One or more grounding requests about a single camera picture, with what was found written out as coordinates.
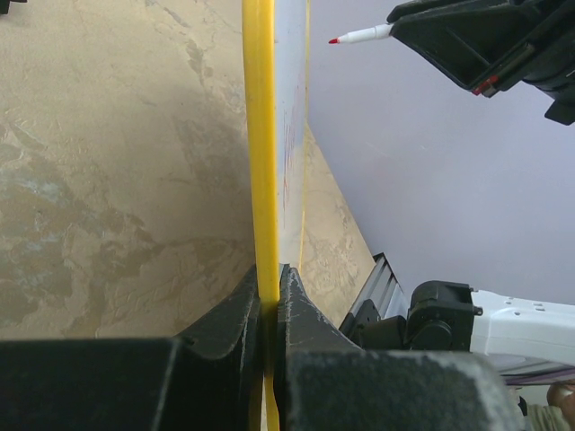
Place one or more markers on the red whiteboard marker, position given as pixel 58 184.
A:
pixel 379 32

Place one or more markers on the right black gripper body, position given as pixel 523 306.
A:
pixel 551 68

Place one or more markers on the wire whiteboard stand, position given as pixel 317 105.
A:
pixel 5 5

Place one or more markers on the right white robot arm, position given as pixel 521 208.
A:
pixel 528 342

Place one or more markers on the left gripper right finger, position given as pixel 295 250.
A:
pixel 325 382

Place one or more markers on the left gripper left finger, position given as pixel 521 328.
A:
pixel 207 377

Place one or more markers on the yellow framed whiteboard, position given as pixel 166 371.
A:
pixel 276 70

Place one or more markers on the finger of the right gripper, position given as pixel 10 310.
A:
pixel 481 56
pixel 447 11

